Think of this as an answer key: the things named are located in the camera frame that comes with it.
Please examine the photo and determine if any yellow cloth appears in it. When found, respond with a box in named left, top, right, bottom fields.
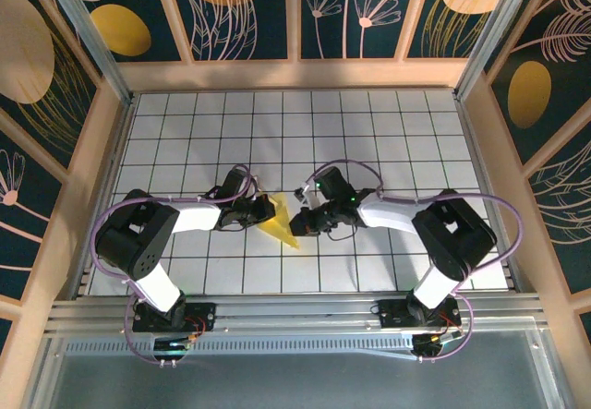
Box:
left=257, top=191, right=301, bottom=249

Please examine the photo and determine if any small circuit board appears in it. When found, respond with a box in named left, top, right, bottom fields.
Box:
left=412, top=332, right=464, bottom=353
left=153, top=334, right=198, bottom=353

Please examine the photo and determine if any grey metal tray panel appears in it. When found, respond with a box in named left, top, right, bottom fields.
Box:
left=25, top=328, right=572, bottom=409

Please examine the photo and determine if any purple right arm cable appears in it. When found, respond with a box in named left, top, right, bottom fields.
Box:
left=307, top=158, right=525, bottom=364

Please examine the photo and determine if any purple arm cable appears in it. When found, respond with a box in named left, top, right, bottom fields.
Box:
left=307, top=158, right=525, bottom=364
left=89, top=163, right=259, bottom=367

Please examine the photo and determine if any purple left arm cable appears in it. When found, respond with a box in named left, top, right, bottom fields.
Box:
left=89, top=163, right=259, bottom=367

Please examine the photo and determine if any aluminium table edge rail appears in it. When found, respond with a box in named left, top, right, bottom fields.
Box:
left=43, top=291, right=549, bottom=336

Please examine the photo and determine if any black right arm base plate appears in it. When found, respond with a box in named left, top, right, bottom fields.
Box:
left=378, top=300, right=462, bottom=330

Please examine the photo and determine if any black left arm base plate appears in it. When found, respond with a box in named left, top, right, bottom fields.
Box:
left=132, top=302, right=217, bottom=332

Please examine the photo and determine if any slotted grey cable duct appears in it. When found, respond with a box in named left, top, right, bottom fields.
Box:
left=64, top=334, right=416, bottom=357

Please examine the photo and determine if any aluminium side rail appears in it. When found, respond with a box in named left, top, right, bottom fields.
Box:
left=73, top=92, right=138, bottom=299
left=454, top=90, right=527, bottom=295

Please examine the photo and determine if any aluminium corner post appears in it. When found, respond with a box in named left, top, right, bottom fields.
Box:
left=454, top=0, right=539, bottom=101
left=39, top=0, right=135, bottom=105

